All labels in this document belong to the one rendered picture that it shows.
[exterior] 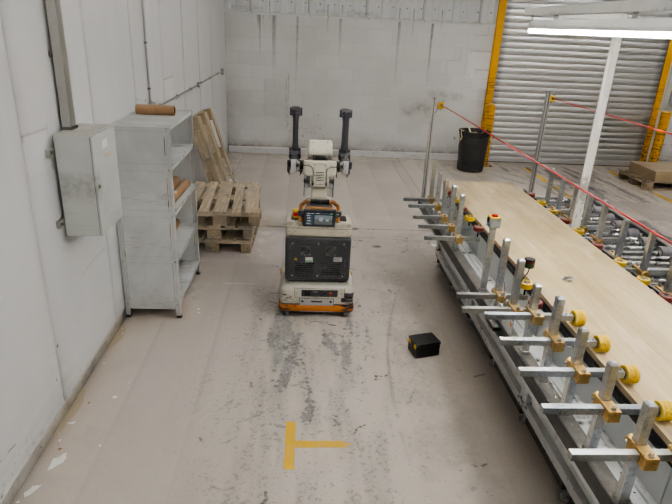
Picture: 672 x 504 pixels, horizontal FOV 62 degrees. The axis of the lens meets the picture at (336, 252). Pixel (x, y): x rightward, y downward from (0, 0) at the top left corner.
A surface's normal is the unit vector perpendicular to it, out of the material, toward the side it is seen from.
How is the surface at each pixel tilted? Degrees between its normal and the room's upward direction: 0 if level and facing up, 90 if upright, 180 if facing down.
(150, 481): 0
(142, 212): 90
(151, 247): 90
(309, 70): 90
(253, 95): 90
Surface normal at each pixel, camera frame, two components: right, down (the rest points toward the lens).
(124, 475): 0.04, -0.92
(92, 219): 0.05, 0.38
